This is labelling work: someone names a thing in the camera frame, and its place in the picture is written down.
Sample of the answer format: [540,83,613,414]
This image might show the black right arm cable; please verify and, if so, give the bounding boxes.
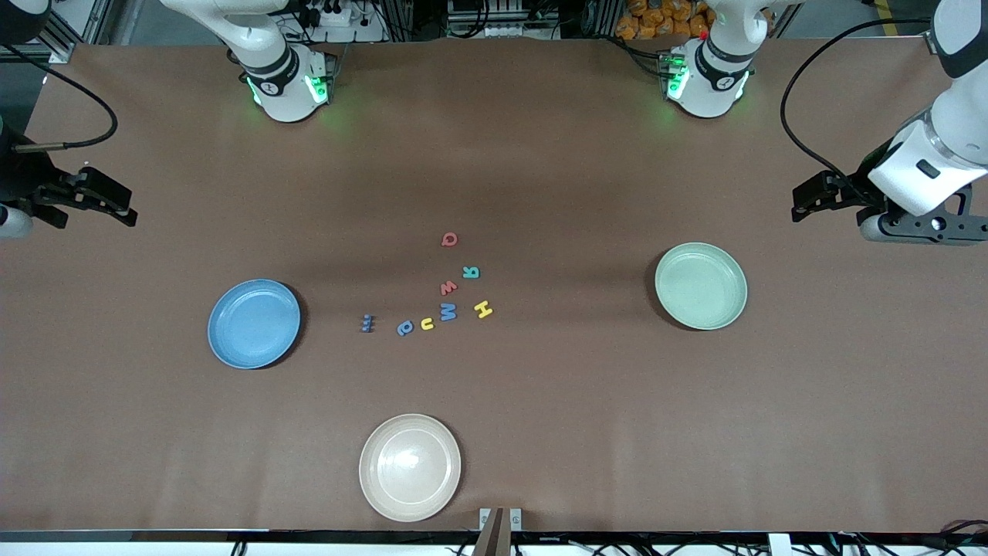
[0,45,119,152]

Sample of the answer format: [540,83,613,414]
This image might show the blue plate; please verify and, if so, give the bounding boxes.
[207,279,302,370]

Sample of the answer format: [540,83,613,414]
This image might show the beige plate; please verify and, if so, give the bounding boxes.
[359,414,462,523]

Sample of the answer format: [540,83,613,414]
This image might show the white power strip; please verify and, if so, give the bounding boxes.
[297,0,356,29]

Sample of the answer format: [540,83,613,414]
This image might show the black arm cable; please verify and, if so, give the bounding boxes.
[0,45,119,152]
[780,17,935,203]

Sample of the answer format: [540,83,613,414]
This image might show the metal bracket with brown post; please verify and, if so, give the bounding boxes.
[472,507,523,556]

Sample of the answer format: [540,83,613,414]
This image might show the aluminium frame profile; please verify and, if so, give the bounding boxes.
[0,14,80,64]

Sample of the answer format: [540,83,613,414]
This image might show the black cable bundle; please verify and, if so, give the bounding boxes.
[834,520,988,556]

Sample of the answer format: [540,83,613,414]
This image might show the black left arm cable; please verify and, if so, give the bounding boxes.
[780,17,935,203]

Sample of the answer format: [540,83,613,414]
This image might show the metal equipment rack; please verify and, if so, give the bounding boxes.
[446,0,560,38]

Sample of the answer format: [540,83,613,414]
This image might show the orange objects pile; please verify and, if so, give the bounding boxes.
[616,0,715,41]

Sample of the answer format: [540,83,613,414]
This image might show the green plate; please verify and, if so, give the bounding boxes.
[655,242,748,331]

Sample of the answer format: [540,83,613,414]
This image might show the brown table cover mat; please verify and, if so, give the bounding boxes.
[0,37,988,535]

